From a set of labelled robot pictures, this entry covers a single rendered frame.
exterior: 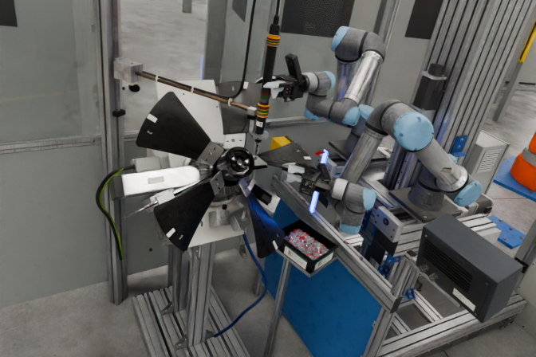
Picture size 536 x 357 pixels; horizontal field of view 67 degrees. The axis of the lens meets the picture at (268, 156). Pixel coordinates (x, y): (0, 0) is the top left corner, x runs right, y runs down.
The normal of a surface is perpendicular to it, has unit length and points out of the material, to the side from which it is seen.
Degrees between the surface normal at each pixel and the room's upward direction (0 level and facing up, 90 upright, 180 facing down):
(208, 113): 50
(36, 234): 90
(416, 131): 86
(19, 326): 0
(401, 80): 90
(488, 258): 15
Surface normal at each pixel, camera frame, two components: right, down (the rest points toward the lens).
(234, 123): -0.31, -0.37
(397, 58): 0.23, 0.48
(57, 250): 0.49, 0.47
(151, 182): 0.47, -0.20
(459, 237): -0.08, -0.81
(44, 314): 0.15, -0.88
